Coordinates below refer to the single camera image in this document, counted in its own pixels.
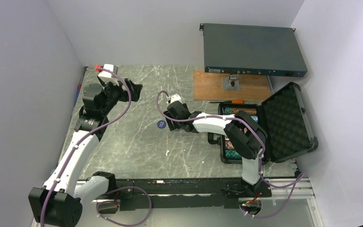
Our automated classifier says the dark grey rack server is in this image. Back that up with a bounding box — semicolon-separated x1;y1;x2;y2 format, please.
199;23;308;78

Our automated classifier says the bottom poker chip row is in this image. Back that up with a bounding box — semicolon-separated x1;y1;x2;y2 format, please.
225;150;242;161

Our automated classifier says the poker chip row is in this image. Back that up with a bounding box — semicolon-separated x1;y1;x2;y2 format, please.
225;140;235;150
225;150;242;161
222;107;257;116
251;115;259;122

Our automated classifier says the orange handled screwdriver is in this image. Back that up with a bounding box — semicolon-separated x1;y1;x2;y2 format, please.
210;99;244;105

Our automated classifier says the black poker set case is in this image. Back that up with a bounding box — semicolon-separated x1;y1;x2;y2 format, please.
218;82;319;164

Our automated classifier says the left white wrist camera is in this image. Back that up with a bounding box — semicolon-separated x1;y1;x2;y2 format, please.
95;64;118;83

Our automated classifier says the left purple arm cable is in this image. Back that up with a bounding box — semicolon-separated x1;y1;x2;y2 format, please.
40;67;152;227

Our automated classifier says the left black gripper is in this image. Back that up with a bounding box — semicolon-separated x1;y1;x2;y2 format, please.
100;78;142;116

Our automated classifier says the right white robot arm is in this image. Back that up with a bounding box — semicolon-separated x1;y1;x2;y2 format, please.
157;101;268;196

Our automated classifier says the blue small blind button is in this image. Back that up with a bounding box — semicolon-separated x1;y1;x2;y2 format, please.
157;120;167;129

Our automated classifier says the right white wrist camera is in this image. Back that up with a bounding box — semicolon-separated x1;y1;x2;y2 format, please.
167;94;182;104

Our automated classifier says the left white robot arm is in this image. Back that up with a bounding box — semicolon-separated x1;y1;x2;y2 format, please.
28;79;143;227

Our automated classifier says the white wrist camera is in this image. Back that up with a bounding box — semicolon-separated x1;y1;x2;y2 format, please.
95;64;118;83
167;94;182;104

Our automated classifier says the wooden base board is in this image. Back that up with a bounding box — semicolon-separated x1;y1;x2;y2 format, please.
193;70;271;103

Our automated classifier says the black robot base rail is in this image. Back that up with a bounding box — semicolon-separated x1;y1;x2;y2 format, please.
98;177;272;211

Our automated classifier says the top poker chip row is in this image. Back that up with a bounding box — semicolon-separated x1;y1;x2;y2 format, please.
222;107;257;116

